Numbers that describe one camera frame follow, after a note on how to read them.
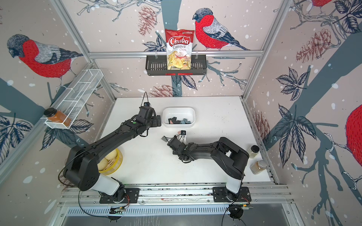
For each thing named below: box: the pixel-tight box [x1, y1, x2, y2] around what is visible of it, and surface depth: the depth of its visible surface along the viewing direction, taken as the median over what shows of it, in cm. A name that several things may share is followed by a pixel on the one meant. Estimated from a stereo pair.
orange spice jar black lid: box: [43, 107, 72, 127], surface depth 63 cm
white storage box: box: [162, 106, 196, 128], surface depth 109 cm
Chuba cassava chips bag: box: [164, 28, 195, 71], surface depth 87 cm
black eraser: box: [168, 116, 179, 125], surface depth 105 cm
